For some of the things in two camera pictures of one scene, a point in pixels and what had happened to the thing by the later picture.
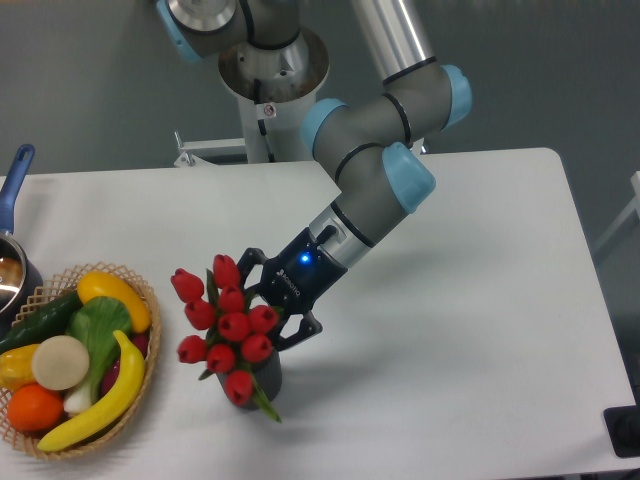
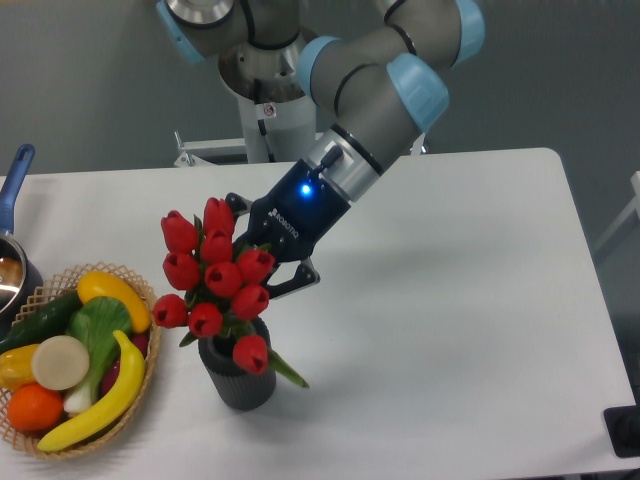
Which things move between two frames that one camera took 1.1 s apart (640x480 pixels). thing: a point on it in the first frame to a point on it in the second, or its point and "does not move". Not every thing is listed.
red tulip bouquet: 236,333 to 225,288
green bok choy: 95,323 does not move
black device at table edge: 623,427 does not move
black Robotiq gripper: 296,277 to 287,222
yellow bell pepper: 16,368 does not move
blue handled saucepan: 21,275 does not move
